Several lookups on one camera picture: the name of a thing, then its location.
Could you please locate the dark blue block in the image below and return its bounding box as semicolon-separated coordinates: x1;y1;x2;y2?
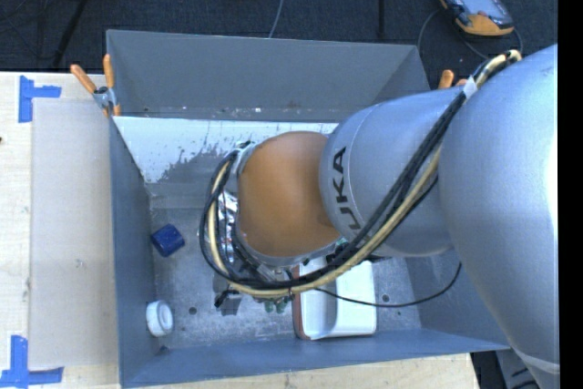
149;222;187;259

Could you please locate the grey metal bin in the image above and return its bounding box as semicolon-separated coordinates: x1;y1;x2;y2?
105;29;512;389

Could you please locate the white round cap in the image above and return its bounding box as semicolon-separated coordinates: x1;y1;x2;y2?
145;300;175;339

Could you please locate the white and brown rectangular tray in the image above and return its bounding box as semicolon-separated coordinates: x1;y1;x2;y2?
291;259;379;342

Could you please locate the pale flat board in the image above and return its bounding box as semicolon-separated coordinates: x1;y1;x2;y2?
26;97;120;374

